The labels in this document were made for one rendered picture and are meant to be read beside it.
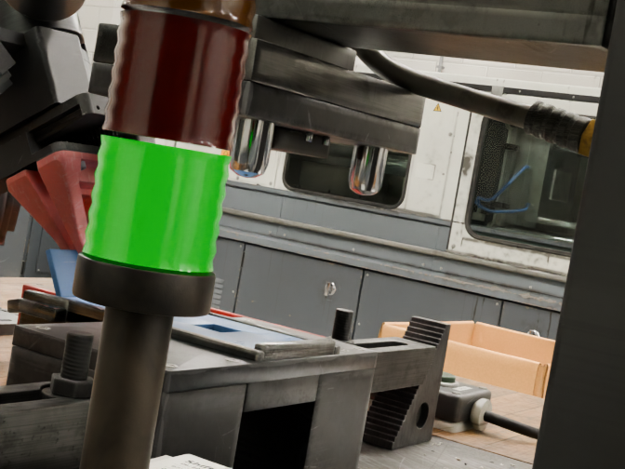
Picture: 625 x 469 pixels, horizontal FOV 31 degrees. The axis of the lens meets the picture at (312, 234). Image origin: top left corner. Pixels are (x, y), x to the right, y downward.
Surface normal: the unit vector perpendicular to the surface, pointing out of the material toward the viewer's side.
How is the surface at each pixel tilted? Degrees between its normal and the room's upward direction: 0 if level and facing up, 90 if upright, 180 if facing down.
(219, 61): 76
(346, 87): 90
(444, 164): 90
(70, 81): 60
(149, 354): 90
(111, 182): 104
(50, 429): 90
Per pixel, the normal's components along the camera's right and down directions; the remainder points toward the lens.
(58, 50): 0.80, -0.34
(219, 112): 0.73, 0.40
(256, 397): 0.84, 0.17
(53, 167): -0.39, 0.31
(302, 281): -0.57, -0.05
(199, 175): 0.57, 0.38
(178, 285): 0.58, 0.14
